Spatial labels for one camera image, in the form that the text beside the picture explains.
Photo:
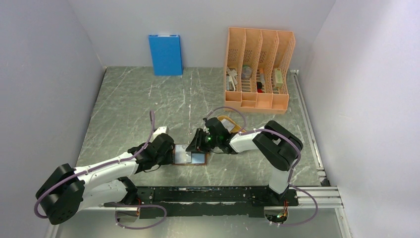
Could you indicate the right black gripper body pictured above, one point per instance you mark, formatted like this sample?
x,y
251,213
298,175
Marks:
x,y
210,142

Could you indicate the grey round item in organizer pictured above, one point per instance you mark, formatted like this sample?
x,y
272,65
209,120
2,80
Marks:
x,y
246,72

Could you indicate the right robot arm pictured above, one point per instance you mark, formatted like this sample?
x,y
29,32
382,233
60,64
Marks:
x,y
279,146

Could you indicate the orange desk file organizer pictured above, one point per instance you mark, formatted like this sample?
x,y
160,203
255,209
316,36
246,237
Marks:
x,y
256,66

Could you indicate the green eraser in organizer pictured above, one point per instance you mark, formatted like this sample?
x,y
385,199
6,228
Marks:
x,y
278,78

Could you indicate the white parts in organizer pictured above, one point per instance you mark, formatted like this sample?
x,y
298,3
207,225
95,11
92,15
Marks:
x,y
231,80

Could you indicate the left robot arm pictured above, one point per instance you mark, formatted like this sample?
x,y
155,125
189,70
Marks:
x,y
70,190

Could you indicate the blue box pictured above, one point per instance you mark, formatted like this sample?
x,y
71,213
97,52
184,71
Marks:
x,y
166,54

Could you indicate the red orange item in organizer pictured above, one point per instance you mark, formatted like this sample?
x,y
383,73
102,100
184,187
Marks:
x,y
260,80

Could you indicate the black base frame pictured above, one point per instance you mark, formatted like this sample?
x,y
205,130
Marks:
x,y
211,201

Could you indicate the brown leather card holder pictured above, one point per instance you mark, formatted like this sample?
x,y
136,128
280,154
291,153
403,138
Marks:
x,y
197,159

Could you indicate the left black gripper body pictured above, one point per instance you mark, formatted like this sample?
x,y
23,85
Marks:
x,y
165,158

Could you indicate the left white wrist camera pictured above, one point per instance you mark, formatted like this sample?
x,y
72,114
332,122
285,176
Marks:
x,y
160,130

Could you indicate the orange oval tray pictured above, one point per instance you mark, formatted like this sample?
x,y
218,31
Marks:
x,y
237,126

